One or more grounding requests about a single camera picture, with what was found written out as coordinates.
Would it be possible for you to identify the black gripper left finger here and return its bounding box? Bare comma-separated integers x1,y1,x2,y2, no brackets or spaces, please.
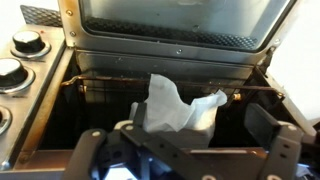
61,102,219,180

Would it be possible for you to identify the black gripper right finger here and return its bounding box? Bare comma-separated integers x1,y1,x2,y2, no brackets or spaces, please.
244,102,320,180

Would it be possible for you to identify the white paper napkin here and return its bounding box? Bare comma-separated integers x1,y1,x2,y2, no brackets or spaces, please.
129,73,228,148

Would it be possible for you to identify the metal oven rack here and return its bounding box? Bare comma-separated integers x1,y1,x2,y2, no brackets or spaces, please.
60,74,286,101

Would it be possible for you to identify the toaster oven glass door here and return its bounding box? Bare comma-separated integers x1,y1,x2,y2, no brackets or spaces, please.
19,0,301,66

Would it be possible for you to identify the black toaster oven knob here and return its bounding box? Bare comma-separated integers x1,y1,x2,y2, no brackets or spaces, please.
0,57,36,95
9,29,52,60

